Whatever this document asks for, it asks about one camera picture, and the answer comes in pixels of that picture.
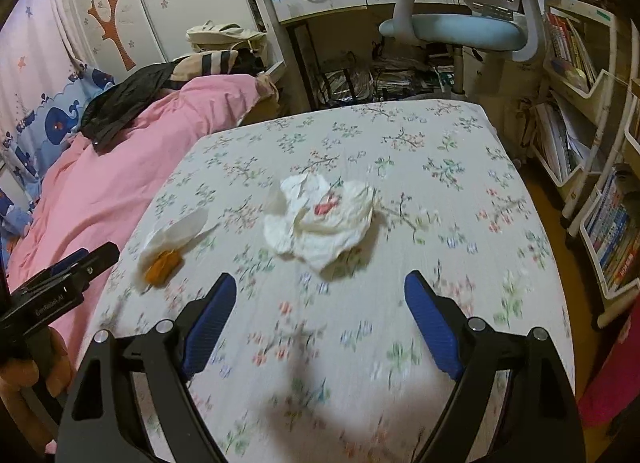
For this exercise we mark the beige backpack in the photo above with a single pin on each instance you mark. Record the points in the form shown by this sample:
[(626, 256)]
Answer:
[(225, 35)]

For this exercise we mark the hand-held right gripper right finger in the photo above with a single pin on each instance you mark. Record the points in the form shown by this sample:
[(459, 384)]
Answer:
[(435, 323)]

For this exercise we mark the row of colourful books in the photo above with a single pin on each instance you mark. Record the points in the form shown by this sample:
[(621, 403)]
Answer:
[(612, 233)]

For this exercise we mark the pink blanket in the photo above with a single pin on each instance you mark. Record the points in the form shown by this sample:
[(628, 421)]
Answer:
[(125, 153)]

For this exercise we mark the person's left hand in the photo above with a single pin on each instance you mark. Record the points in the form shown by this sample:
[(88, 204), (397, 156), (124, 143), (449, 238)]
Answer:
[(20, 375)]

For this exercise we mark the magenta fabric bag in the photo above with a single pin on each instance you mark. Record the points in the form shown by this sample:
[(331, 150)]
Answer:
[(615, 373)]

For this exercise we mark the pink star curtain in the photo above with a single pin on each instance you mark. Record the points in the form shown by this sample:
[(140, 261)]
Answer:
[(45, 28)]

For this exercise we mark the stack of magazines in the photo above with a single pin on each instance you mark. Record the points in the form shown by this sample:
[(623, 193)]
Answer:
[(395, 78)]

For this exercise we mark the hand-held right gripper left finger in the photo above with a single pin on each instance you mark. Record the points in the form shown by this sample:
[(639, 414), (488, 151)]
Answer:
[(210, 323)]

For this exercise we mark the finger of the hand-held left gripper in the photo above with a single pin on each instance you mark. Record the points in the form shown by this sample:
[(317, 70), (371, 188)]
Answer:
[(85, 268)]

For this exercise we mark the light blue office chair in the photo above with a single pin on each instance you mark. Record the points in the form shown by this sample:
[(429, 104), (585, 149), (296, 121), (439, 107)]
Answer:
[(450, 28)]

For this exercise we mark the row of thin red books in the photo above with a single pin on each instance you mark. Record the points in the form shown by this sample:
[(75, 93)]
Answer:
[(565, 43)]

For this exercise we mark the black cloth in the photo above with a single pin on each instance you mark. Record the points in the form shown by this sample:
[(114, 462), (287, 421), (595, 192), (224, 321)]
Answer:
[(120, 103)]

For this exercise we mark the orange peel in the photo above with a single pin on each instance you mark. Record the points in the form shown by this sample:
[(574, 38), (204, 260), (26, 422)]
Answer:
[(162, 268)]

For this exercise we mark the white paper wrapper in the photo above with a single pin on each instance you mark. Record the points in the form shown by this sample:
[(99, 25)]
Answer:
[(320, 233)]

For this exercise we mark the white tissue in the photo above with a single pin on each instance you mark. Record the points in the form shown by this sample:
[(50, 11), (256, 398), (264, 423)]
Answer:
[(175, 230)]

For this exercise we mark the striped beige bag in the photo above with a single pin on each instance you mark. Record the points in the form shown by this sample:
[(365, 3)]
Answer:
[(210, 63)]

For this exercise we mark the whale print bedsheet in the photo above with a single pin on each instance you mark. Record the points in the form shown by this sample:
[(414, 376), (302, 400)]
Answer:
[(55, 118)]

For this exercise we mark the white tiered book cart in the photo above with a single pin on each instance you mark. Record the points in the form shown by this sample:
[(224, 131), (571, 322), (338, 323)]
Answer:
[(575, 88)]

